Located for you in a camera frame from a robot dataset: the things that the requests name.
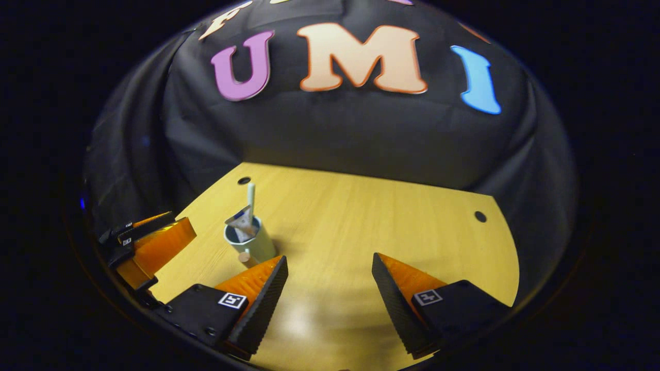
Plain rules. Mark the white toothpaste tube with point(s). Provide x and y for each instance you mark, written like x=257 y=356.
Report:
x=242 y=224

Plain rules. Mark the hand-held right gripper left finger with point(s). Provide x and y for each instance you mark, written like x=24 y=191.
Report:
x=263 y=309

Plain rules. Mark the pale green toothbrush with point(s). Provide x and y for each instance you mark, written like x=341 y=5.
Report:
x=251 y=196

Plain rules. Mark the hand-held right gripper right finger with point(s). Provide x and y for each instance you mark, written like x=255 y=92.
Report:
x=394 y=304

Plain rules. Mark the wooden desktop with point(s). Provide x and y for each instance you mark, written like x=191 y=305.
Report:
x=386 y=216

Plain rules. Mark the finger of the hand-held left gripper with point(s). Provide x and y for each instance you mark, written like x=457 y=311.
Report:
x=147 y=224
x=160 y=247

